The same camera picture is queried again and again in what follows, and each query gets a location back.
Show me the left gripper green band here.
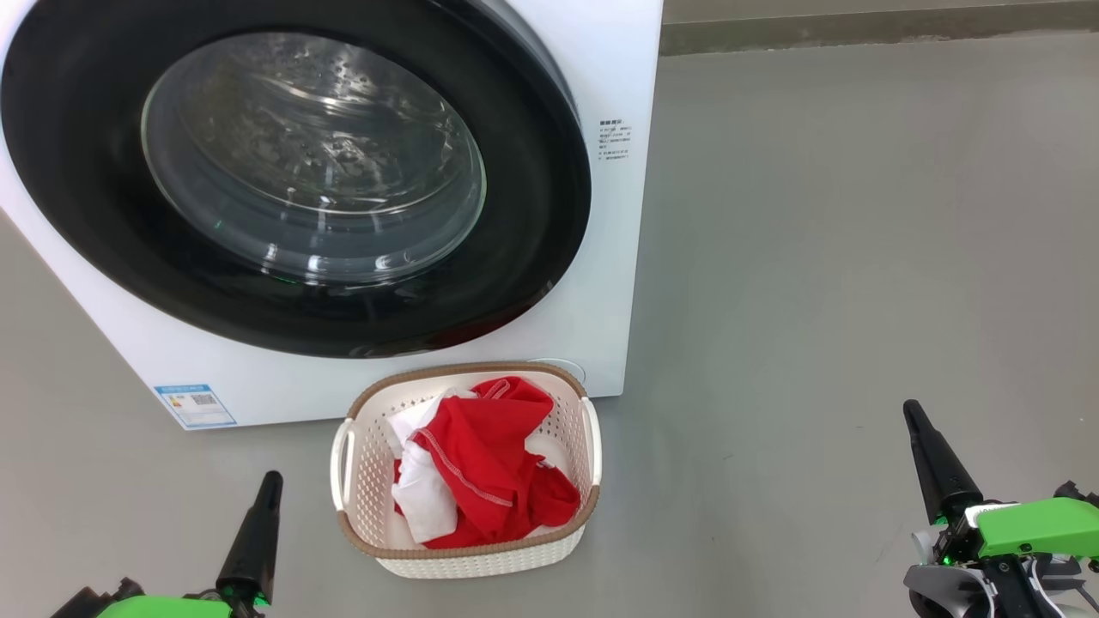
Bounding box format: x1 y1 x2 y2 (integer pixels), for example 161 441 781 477
96 470 284 618

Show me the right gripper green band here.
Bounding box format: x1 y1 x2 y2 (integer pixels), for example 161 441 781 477
903 399 1099 567

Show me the red and white garment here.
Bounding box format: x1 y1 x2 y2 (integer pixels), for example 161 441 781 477
388 376 582 550

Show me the cream perforated laundry basket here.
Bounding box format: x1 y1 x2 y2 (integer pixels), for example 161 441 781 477
331 361 603 579

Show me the white washing machine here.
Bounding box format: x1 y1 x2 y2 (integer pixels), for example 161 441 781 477
0 0 664 430

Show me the blue energy label sticker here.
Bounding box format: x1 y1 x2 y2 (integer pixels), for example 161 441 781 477
155 384 237 430

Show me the dark grey skirting board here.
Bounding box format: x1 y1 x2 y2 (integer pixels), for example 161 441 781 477
659 0 1099 57

